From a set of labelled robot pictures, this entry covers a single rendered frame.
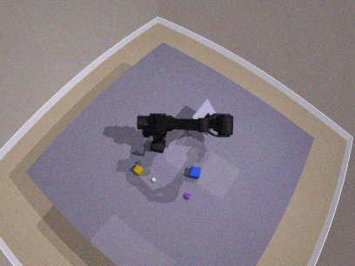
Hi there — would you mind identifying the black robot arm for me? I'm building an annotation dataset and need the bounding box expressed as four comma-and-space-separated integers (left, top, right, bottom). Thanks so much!
137, 113, 233, 138

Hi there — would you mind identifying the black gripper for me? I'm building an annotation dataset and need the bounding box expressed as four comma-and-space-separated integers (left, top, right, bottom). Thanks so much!
150, 131, 168, 153

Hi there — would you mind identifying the blue block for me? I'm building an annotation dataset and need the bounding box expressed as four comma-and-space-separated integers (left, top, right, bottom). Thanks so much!
189, 166, 201, 180

